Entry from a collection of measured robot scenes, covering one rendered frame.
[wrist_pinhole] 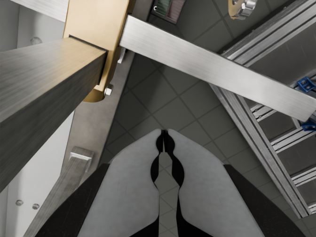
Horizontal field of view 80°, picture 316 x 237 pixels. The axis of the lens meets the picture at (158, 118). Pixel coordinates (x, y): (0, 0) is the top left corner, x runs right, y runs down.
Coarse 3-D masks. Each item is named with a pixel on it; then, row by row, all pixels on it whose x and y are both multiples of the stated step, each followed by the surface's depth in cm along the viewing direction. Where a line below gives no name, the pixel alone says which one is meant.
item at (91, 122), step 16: (144, 0) 30; (144, 16) 30; (128, 64) 34; (112, 80) 35; (112, 96) 37; (80, 112) 38; (96, 112) 38; (112, 112) 38; (80, 128) 40; (96, 128) 40; (80, 144) 42; (96, 144) 42; (64, 160) 44; (96, 160) 44
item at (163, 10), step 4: (160, 0) 29; (164, 0) 29; (168, 0) 29; (160, 4) 30; (164, 4) 30; (168, 4) 30; (160, 8) 30; (164, 8) 30; (156, 12) 30; (160, 12) 30; (164, 12) 30
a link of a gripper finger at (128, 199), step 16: (144, 144) 11; (160, 144) 12; (112, 160) 10; (128, 160) 10; (144, 160) 10; (112, 176) 9; (128, 176) 9; (144, 176) 9; (112, 192) 8; (128, 192) 8; (144, 192) 8; (96, 208) 7; (112, 208) 7; (128, 208) 7; (144, 208) 7; (96, 224) 7; (112, 224) 7; (128, 224) 7; (144, 224) 7
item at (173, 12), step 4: (172, 0) 29; (176, 0) 29; (180, 0) 29; (184, 0) 29; (172, 4) 30; (176, 4) 30; (180, 4) 30; (172, 8) 30; (176, 8) 30; (180, 8) 30; (168, 12) 30; (172, 12) 30; (176, 12) 30; (168, 16) 30; (172, 16) 30; (176, 16) 30; (176, 20) 31
